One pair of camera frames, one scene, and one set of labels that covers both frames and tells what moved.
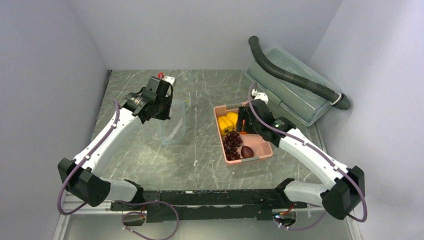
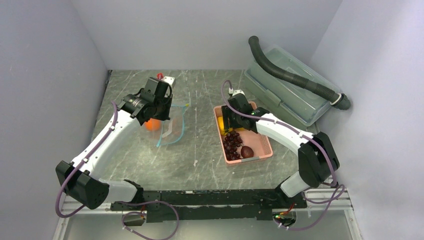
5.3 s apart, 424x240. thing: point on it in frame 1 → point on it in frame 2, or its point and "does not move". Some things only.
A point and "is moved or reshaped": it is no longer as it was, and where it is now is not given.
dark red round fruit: [246, 152] does not move
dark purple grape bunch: [232, 141] does not move
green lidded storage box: [299, 105] does not move
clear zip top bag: [173, 129] is moved or reshaped
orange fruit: [243, 132] → [153, 124]
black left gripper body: [164, 105] does not move
